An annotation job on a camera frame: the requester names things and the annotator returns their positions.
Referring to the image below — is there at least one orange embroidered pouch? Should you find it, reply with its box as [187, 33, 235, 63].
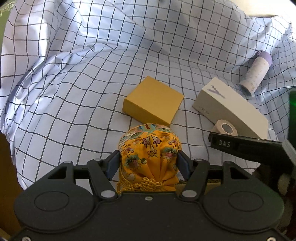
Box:
[116, 123, 182, 193]

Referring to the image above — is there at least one beige tape roll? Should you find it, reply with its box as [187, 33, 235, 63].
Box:
[211, 120, 238, 136]

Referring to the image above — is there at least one white rectangular phone box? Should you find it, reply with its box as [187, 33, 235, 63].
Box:
[193, 77, 268, 139]

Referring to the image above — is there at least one yellow square box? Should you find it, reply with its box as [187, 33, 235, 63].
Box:
[122, 76, 184, 126]

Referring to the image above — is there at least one white purple-capped bottle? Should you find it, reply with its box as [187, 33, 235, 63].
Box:
[239, 50, 273, 96]

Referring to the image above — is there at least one blue checkered cloth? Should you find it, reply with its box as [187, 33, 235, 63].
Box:
[1, 1, 295, 189]

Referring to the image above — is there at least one green printed cushion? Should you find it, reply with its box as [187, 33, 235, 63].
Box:
[1, 0, 16, 34]

